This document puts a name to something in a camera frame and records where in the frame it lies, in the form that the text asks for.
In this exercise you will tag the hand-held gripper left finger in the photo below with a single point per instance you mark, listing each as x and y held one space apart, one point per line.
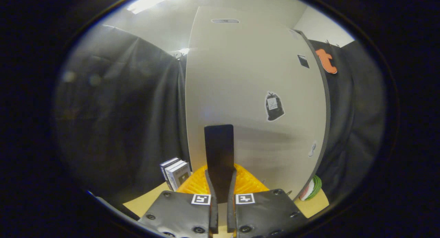
212 152

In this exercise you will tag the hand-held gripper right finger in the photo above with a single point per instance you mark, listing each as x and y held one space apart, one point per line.
227 152

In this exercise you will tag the white shoe cabinet door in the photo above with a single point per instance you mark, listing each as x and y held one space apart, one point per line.
240 76

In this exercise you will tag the grey cover book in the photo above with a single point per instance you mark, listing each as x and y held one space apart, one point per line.
180 176

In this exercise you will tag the blue white book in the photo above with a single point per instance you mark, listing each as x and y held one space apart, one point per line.
167 165

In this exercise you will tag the green red striped object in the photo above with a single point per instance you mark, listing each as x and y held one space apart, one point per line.
312 189

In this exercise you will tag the black backdrop cloth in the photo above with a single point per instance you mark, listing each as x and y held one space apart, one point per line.
120 111

